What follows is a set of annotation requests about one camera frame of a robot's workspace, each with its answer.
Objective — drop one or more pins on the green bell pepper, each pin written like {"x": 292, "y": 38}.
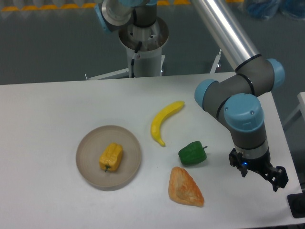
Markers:
{"x": 192, "y": 154}

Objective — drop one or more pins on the white metal frame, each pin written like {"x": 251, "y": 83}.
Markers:
{"x": 119, "y": 74}
{"x": 216, "y": 64}

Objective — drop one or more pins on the white furniture at right edge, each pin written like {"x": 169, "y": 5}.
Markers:
{"x": 298, "y": 112}

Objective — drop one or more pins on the triangular golden pastry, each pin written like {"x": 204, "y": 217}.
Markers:
{"x": 183, "y": 189}

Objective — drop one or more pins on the white metal frame left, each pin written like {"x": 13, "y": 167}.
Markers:
{"x": 119, "y": 74}

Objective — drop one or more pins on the yellow bell pepper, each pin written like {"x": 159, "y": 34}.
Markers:
{"x": 111, "y": 157}

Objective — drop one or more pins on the black device at table edge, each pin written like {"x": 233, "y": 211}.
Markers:
{"x": 297, "y": 205}

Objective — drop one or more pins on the blue plastic bag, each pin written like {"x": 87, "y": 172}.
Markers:
{"x": 266, "y": 9}

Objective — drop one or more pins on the beige round plate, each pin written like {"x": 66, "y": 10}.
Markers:
{"x": 92, "y": 147}

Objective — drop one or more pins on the white metal frame right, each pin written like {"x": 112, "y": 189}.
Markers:
{"x": 216, "y": 64}

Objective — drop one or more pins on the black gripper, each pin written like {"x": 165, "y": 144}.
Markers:
{"x": 277, "y": 176}

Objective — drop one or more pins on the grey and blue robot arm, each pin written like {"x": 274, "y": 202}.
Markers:
{"x": 233, "y": 102}

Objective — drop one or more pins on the yellow banana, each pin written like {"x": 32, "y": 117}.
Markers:
{"x": 162, "y": 116}

